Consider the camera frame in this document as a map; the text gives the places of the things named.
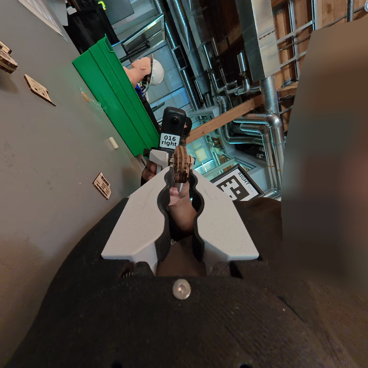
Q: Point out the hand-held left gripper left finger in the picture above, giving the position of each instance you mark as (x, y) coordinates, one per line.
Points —
(135, 230)

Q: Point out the small cream cylinder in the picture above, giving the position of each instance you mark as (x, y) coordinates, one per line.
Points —
(113, 143)

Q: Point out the wooden mechanical model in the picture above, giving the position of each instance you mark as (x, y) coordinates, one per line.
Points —
(7, 60)

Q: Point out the person's right hand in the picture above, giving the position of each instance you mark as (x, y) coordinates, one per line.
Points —
(181, 210)

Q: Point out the small flat wooden piece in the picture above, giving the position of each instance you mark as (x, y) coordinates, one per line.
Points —
(102, 185)
(38, 89)

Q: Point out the framed marker sign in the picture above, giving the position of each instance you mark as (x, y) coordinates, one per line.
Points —
(238, 187)

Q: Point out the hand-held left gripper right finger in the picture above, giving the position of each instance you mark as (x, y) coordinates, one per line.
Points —
(227, 230)

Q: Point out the small clear plastic bag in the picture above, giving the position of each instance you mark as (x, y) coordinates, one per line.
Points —
(92, 100)

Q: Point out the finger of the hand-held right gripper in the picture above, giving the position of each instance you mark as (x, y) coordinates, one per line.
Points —
(161, 159)

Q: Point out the white hard hat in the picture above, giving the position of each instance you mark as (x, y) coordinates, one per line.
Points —
(157, 70)

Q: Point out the wooden beam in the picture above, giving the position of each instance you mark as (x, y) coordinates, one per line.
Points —
(224, 119)

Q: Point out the mannequin head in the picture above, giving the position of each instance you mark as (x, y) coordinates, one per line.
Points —
(138, 70)

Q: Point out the clear bag with sheet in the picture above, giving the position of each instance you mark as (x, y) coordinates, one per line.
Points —
(43, 14)

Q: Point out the grey desk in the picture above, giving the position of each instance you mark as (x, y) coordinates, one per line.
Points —
(57, 138)

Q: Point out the wooden gear assembly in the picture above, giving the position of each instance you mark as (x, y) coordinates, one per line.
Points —
(181, 164)

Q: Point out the green plastic bin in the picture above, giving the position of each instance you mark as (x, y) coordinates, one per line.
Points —
(115, 95)

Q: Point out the cluster of silver pipes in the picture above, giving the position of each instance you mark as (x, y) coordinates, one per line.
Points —
(270, 100)

